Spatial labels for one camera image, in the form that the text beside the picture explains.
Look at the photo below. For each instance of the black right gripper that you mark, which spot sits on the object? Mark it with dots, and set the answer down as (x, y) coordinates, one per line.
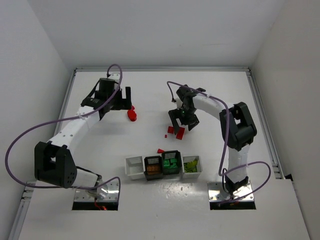
(185, 117)

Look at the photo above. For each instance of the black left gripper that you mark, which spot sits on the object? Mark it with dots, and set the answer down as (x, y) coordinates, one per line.
(120, 100)

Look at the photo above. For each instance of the red round lego piece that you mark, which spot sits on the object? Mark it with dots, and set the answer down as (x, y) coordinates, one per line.
(132, 115)

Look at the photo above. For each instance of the red rectangular lego brick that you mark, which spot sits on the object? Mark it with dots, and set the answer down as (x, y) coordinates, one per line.
(180, 133)

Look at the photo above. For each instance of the lime square lego brick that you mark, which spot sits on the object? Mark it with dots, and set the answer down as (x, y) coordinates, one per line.
(190, 167)

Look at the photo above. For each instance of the green upside-down lego brick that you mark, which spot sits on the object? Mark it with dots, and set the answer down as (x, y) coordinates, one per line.
(166, 164)

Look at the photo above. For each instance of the green small lego brick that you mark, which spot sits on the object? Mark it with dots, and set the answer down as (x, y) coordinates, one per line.
(173, 165)

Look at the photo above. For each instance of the orange brown lego brick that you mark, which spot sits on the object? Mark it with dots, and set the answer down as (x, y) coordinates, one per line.
(153, 169)

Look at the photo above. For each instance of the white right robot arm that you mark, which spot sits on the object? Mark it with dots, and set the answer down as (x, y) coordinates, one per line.
(237, 128)

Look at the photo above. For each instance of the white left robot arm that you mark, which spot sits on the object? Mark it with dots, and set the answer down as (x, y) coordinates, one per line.
(53, 160)

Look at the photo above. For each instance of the red square lego brick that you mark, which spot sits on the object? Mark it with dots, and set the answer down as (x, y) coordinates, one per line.
(170, 130)

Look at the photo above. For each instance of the red slope lego piece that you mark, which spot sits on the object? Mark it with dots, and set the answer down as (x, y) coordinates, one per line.
(159, 151)

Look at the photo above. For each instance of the black bin right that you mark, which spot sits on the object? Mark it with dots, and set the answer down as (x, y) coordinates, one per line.
(173, 156)

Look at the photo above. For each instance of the black bin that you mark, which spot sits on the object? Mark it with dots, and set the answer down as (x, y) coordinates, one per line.
(173, 156)
(149, 160)

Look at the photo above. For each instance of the white bin far right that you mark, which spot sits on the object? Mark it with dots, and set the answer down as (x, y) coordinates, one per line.
(191, 176)

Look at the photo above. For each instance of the white bin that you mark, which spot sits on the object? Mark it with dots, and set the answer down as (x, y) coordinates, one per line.
(135, 168)
(191, 176)

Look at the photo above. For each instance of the black bin left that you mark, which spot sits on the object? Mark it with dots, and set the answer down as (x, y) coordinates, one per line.
(149, 160)

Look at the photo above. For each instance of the white bin far left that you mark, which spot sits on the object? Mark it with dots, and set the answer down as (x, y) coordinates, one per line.
(135, 168)

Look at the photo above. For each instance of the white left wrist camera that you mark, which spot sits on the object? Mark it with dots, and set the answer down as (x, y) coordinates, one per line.
(115, 76)

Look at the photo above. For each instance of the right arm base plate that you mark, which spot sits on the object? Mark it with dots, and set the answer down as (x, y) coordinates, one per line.
(216, 193)

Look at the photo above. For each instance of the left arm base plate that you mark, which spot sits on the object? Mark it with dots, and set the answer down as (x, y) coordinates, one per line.
(108, 193)

